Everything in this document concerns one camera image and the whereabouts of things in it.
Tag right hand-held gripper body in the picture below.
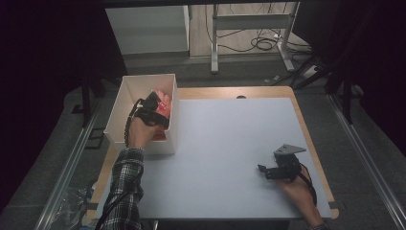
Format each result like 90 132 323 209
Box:
263 144 308 184

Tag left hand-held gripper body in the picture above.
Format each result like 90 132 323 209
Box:
135 99 170 129

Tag pink and red soft packet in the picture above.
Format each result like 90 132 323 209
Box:
152 89 174 120

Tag white box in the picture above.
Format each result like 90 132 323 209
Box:
103 74 180 156

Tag person's left hand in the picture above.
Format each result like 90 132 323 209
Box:
126 115 162 150

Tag person's right hand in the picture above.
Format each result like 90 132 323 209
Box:
276 173 318 222

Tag pale grey table mat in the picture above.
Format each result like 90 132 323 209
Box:
95 97 333 220

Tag black metal stand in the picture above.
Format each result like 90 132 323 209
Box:
70 75 108 129
325 61 357 126

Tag white cabinet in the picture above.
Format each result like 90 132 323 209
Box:
104 5 192 56

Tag white power strip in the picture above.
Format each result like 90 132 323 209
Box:
301 64 321 81

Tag clear plastic bag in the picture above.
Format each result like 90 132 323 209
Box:
52 184 99 226

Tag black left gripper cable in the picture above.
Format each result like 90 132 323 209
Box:
124 98 144 149

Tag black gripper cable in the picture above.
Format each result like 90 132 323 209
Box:
298 162 319 207
124 98 144 149

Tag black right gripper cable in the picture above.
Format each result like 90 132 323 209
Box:
298 162 319 207

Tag aluminium rail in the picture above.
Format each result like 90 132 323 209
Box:
33 99 104 230
327 94 406 230

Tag grey metal desk frame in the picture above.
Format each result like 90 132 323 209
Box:
210 1 302 75

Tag black floor cables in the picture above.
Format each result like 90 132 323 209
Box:
204 3 312 56

